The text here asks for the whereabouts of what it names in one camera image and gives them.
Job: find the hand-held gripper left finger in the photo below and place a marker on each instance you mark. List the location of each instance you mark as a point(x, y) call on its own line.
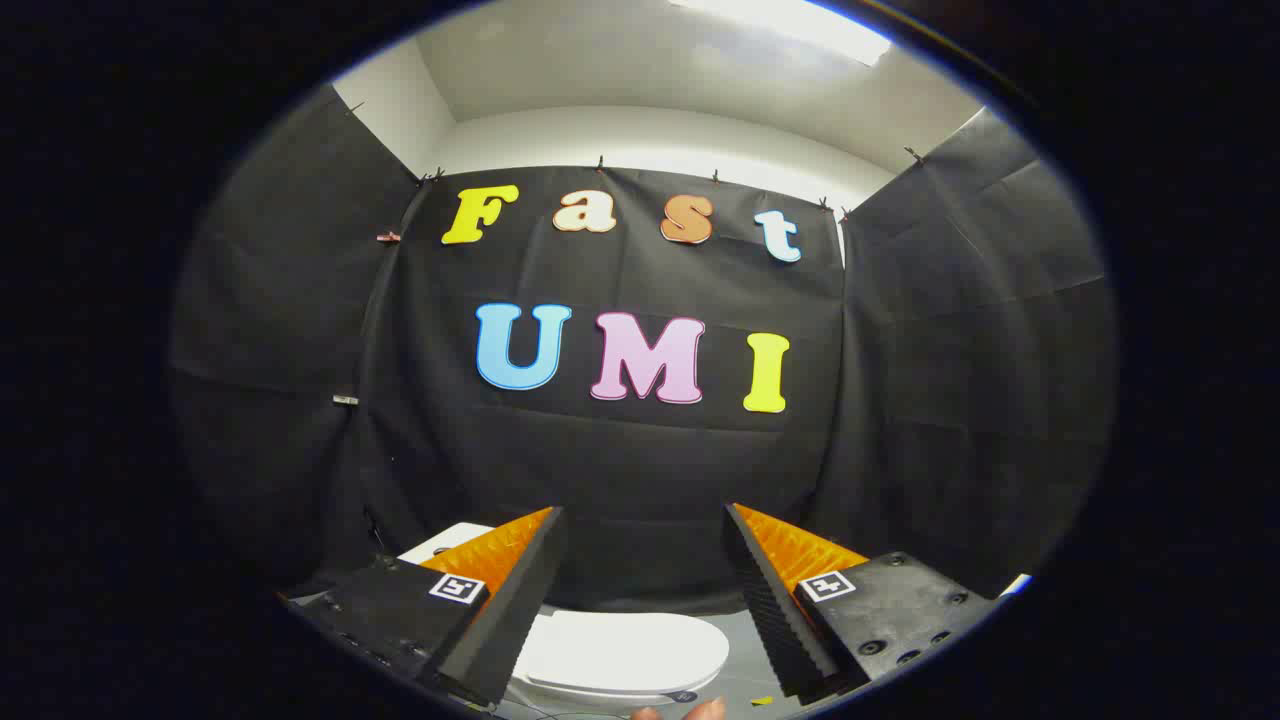
point(520, 590)

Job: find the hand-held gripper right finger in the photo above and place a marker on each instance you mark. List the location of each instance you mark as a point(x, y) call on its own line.
point(765, 600)

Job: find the white toilet tank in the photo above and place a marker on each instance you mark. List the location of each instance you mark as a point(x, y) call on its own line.
point(445, 540)

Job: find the black backdrop cloth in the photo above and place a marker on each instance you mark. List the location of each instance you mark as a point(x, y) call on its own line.
point(640, 470)

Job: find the white toilet seat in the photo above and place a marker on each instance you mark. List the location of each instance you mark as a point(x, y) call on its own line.
point(600, 698)

